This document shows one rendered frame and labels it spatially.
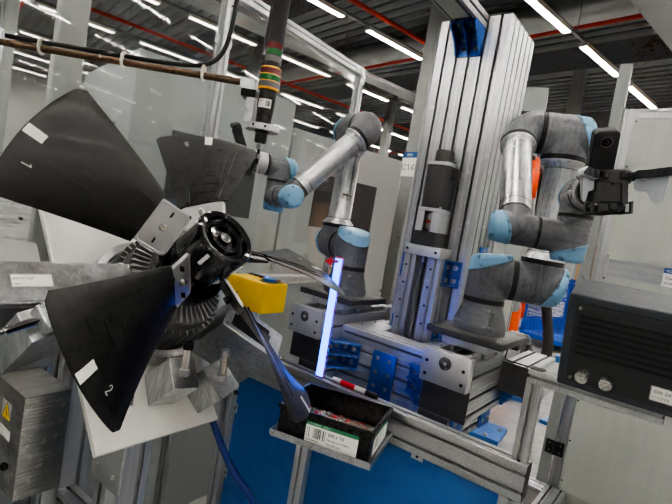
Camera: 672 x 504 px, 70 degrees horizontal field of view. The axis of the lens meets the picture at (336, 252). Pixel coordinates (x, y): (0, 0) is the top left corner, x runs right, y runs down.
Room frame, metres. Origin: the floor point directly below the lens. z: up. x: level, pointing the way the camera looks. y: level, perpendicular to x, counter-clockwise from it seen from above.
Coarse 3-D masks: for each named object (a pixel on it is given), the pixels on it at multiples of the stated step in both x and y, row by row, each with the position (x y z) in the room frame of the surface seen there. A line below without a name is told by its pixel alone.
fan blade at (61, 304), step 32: (64, 288) 0.60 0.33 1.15; (96, 288) 0.63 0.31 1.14; (128, 288) 0.68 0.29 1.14; (160, 288) 0.75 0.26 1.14; (64, 320) 0.59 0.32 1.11; (96, 320) 0.63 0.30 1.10; (128, 320) 0.68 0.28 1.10; (160, 320) 0.77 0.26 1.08; (64, 352) 0.58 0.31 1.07; (96, 352) 0.62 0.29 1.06; (128, 352) 0.68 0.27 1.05; (96, 384) 0.62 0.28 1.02; (128, 384) 0.69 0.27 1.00
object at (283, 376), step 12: (252, 324) 0.87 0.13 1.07; (264, 336) 0.86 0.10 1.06; (276, 360) 0.83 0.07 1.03; (276, 372) 0.79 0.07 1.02; (288, 372) 0.95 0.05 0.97; (288, 384) 0.82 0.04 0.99; (288, 396) 0.78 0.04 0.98; (300, 396) 0.86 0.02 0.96; (288, 408) 0.76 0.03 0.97; (300, 408) 0.81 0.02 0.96; (300, 420) 0.78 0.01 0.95
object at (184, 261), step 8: (184, 256) 0.82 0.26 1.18; (176, 264) 0.80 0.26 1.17; (184, 264) 0.83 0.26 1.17; (176, 272) 0.80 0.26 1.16; (184, 272) 0.83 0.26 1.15; (176, 280) 0.81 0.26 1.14; (176, 288) 0.81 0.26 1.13; (184, 288) 0.85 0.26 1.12; (176, 296) 0.82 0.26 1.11; (176, 304) 0.83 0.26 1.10
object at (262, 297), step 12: (240, 276) 1.43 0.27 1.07; (252, 276) 1.47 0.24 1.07; (240, 288) 1.42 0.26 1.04; (252, 288) 1.39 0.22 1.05; (264, 288) 1.37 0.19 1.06; (276, 288) 1.40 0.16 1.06; (252, 300) 1.39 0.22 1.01; (264, 300) 1.37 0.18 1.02; (276, 300) 1.41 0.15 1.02; (264, 312) 1.38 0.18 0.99; (276, 312) 1.42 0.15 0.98
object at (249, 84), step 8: (248, 80) 0.97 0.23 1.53; (256, 80) 0.98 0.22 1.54; (248, 88) 0.97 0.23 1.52; (256, 88) 0.99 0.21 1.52; (248, 96) 0.97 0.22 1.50; (256, 96) 0.98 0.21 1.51; (248, 104) 0.97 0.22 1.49; (256, 104) 0.99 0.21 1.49; (248, 112) 0.97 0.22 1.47; (248, 120) 0.97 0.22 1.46; (248, 128) 0.98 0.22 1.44; (256, 128) 0.96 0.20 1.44; (264, 128) 0.95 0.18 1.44; (272, 128) 0.96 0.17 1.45
